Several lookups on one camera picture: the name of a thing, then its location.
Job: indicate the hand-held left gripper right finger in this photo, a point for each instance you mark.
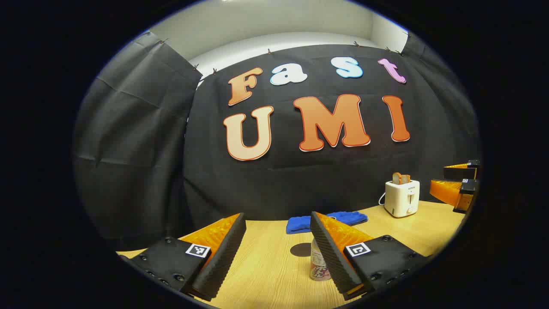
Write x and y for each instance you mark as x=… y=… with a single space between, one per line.
x=332 y=257

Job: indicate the white toaster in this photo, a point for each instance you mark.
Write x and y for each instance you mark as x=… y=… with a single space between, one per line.
x=401 y=199

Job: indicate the black backdrop cloth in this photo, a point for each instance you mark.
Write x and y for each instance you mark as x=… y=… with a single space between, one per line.
x=300 y=180

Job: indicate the silver water bottle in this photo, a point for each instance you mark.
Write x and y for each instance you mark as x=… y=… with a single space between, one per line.
x=317 y=270

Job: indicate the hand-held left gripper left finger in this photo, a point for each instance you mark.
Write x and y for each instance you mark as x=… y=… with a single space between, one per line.
x=223 y=257

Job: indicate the dark round coaster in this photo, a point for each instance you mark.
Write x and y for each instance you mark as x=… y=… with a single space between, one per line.
x=300 y=249

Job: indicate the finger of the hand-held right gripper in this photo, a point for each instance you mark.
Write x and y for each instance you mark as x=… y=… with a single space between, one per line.
x=459 y=173
x=463 y=201

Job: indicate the blue towel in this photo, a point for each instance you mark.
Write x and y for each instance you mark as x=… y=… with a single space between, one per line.
x=300 y=224

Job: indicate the brown toast slice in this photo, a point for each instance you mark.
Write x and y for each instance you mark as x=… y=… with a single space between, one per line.
x=397 y=178
x=407 y=179

